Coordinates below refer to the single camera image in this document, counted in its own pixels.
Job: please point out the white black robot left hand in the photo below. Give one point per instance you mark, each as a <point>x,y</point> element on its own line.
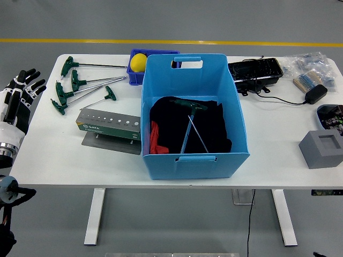
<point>8,131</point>

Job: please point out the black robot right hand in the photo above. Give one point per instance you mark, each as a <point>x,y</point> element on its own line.
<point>320,255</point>

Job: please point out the green SATA wrench holder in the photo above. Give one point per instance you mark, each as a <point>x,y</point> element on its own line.
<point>107,131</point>

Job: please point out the large light blue plastic box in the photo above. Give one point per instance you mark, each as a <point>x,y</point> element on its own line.
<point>193,168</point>

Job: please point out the grey under-table control box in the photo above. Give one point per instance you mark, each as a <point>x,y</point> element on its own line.
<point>239,198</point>

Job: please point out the white table leg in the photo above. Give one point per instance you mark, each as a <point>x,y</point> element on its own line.
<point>93,217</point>
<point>284,217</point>

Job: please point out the black table control panel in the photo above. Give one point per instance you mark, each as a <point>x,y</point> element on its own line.
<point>321,192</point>

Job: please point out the grey block with square recess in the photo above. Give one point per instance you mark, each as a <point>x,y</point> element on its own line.
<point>321,158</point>

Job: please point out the circuit board parts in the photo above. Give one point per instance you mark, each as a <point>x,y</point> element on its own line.
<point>332,120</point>

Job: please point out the small dark blue bin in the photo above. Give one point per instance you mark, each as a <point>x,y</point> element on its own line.
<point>135,79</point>

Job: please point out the blue-rimmed parts tray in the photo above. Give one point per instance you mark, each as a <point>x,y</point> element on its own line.
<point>319,113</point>

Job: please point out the yellow ball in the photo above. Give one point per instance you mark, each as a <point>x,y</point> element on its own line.
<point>138,63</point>

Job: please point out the red cloth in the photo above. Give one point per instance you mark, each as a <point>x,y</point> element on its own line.
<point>155,136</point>

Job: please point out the black power adapter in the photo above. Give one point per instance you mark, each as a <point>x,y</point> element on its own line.
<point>316,93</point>

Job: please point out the black cloth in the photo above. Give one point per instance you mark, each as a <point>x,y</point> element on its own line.
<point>214,128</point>

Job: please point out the blue resistor strip bundle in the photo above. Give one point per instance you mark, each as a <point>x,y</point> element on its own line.
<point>306,80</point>

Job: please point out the black device with mounting tabs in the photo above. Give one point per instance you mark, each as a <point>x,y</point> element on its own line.
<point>245,89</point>

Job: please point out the clear plastic bags of parts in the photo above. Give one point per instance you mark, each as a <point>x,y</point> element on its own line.
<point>313,61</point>

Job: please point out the black plastic tray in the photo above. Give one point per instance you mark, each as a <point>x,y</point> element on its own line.
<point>257,68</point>

